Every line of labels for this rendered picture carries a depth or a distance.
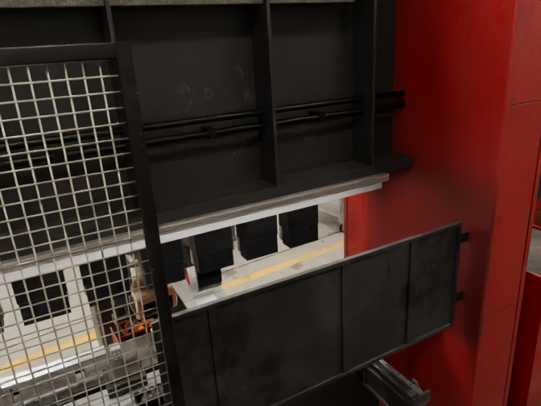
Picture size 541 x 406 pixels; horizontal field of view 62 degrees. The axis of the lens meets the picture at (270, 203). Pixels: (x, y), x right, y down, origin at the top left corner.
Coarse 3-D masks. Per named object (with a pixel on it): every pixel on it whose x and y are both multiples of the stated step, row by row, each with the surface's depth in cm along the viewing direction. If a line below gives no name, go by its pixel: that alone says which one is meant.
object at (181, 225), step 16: (368, 176) 173; (384, 176) 175; (304, 192) 160; (320, 192) 162; (336, 192) 165; (240, 208) 148; (256, 208) 150; (272, 208) 154; (160, 224) 138; (176, 224) 138; (192, 224) 141; (208, 224) 144; (96, 240) 129; (112, 240) 130; (128, 240) 132; (32, 256) 121; (48, 256) 123; (64, 256) 125; (0, 272) 118
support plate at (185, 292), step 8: (184, 280) 203; (192, 280) 202; (176, 288) 196; (184, 288) 196; (192, 288) 196; (216, 288) 194; (184, 296) 190; (192, 296) 189; (216, 296) 188; (224, 296) 188; (184, 304) 185; (192, 304) 183
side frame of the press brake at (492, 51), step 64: (448, 0) 153; (512, 0) 134; (448, 64) 159; (512, 64) 140; (448, 128) 164; (512, 128) 148; (384, 192) 203; (448, 192) 170; (512, 192) 158; (512, 256) 169; (512, 320) 181; (448, 384) 192
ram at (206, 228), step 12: (348, 192) 195; (360, 192) 198; (300, 204) 184; (312, 204) 187; (252, 216) 175; (264, 216) 177; (192, 228) 164; (204, 228) 166; (216, 228) 168; (144, 240) 156; (168, 240) 161; (96, 252) 149; (108, 252) 151; (120, 252) 153; (48, 264) 143; (60, 264) 145; (0, 276) 137; (12, 276) 139; (24, 276) 140
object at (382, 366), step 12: (360, 372) 172; (372, 372) 163; (384, 372) 159; (396, 372) 160; (372, 384) 166; (384, 384) 158; (396, 384) 154; (408, 384) 154; (384, 396) 161; (396, 396) 154; (408, 396) 147; (420, 396) 146
